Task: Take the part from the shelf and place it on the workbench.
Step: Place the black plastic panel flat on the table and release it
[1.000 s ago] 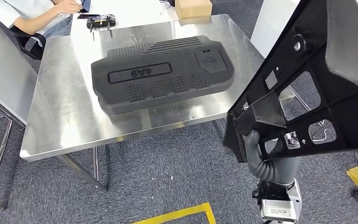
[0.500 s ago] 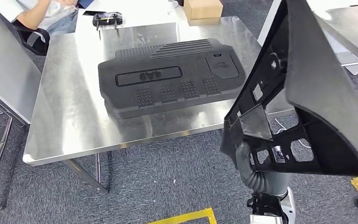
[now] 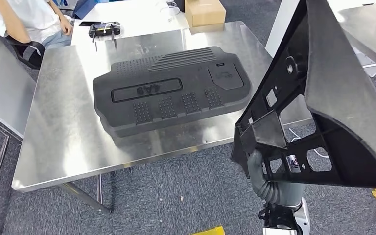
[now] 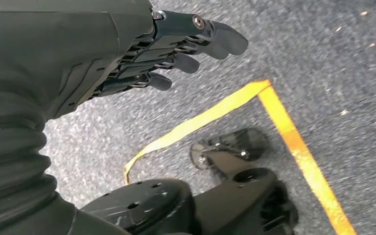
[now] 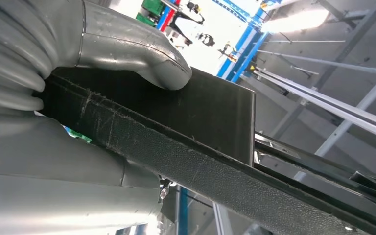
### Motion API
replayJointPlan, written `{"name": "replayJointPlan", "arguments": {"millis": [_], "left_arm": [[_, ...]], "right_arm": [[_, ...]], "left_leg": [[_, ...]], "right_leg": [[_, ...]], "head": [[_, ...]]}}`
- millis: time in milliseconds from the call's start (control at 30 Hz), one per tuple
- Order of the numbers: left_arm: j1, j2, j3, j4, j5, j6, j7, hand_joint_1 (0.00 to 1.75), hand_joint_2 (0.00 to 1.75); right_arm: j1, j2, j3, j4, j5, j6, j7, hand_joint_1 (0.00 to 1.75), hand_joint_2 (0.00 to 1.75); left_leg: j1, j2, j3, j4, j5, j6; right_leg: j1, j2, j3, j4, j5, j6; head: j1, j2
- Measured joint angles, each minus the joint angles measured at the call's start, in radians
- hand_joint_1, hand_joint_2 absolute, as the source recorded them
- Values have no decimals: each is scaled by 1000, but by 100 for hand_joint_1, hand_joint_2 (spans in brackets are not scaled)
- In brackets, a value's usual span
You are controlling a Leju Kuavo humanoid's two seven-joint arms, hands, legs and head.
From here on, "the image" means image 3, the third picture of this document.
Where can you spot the seated person's hand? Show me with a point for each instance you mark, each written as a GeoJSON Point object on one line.
{"type": "Point", "coordinates": [66, 27]}

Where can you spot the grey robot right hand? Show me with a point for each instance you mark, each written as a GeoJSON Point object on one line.
{"type": "Point", "coordinates": [293, 194]}

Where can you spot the black plastic car part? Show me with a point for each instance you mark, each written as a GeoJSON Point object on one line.
{"type": "Point", "coordinates": [337, 81]}

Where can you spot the seated person's forearm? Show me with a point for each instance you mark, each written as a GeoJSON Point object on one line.
{"type": "Point", "coordinates": [11, 22]}
{"type": "Point", "coordinates": [56, 9]}

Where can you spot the stainless steel workbench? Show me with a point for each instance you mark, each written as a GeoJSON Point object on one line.
{"type": "Point", "coordinates": [61, 146]}

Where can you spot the black flat phone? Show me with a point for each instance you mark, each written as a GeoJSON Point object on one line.
{"type": "Point", "coordinates": [85, 23]}

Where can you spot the seated person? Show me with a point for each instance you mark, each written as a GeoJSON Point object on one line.
{"type": "Point", "coordinates": [29, 16]}

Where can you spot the black handheld controller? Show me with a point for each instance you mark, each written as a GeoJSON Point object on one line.
{"type": "Point", "coordinates": [105, 30]}

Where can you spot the black office chair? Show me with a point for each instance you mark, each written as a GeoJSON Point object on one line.
{"type": "Point", "coordinates": [29, 58]}

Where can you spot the stainless steel side table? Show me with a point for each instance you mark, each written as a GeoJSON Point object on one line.
{"type": "Point", "coordinates": [3, 81]}

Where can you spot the black foam engine cover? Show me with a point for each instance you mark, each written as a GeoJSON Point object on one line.
{"type": "Point", "coordinates": [175, 107]}

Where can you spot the flat brown cardboard box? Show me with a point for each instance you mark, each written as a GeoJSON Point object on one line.
{"type": "Point", "coordinates": [207, 29]}

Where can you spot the steel table with white panel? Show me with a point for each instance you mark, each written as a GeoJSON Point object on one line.
{"type": "Point", "coordinates": [369, 32]}

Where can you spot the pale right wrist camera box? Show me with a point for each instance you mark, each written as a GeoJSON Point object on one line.
{"type": "Point", "coordinates": [278, 232]}

